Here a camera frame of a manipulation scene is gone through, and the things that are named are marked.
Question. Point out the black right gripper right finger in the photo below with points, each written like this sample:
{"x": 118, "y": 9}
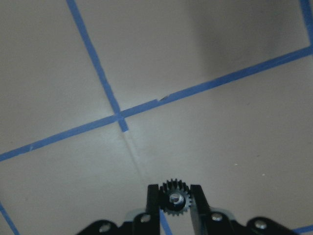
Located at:
{"x": 205, "y": 219}

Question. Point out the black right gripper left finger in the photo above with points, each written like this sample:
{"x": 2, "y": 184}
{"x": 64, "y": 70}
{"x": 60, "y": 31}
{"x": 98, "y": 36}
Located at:
{"x": 148, "y": 222}

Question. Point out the small black bearing gear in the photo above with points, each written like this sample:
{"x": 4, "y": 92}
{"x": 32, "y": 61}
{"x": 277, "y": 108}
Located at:
{"x": 175, "y": 197}

